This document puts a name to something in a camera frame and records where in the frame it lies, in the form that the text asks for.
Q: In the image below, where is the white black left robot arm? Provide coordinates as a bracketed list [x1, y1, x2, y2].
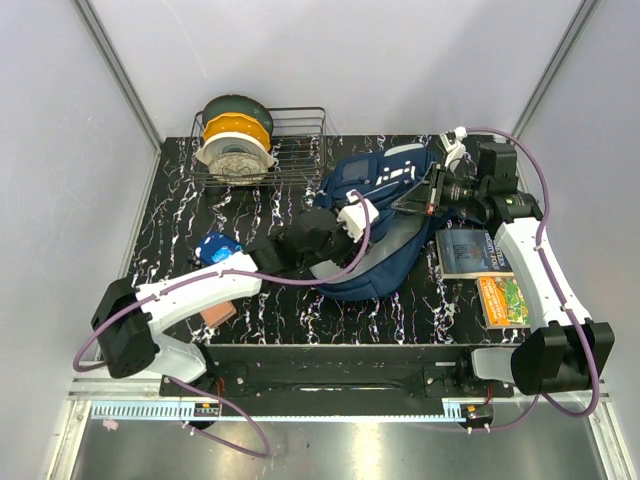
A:
[92, 200, 379, 396]

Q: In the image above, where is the dark green plate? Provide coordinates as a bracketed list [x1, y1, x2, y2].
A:
[202, 94, 274, 134]

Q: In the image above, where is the blue patterned pencil case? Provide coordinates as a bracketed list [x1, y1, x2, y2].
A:
[194, 232, 243, 266]

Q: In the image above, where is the small pink eraser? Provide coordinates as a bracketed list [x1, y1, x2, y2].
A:
[102, 419, 119, 431]

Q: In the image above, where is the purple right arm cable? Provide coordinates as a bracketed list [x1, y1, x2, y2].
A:
[462, 125, 605, 435]

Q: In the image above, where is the orange treehouse book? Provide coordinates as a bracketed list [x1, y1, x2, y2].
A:
[476, 276, 530, 329]

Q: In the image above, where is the dark wire dish rack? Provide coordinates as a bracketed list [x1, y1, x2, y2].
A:
[187, 107, 327, 188]

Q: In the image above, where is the dark blue paperback book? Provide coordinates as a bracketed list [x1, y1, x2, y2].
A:
[435, 229, 513, 280]

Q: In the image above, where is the yellow plate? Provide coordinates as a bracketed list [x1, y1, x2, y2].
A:
[203, 112, 271, 151]

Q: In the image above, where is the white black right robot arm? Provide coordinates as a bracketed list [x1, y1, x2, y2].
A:
[392, 142, 615, 397]

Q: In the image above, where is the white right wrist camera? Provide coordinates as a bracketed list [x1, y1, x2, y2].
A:
[439, 126, 467, 172]

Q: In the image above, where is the navy blue student backpack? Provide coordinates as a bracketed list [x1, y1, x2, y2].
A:
[314, 143, 451, 302]

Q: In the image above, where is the speckled grey plate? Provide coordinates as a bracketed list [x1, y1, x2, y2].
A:
[208, 152, 268, 186]

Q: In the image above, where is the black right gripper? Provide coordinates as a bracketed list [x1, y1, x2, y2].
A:
[391, 163, 487, 218]

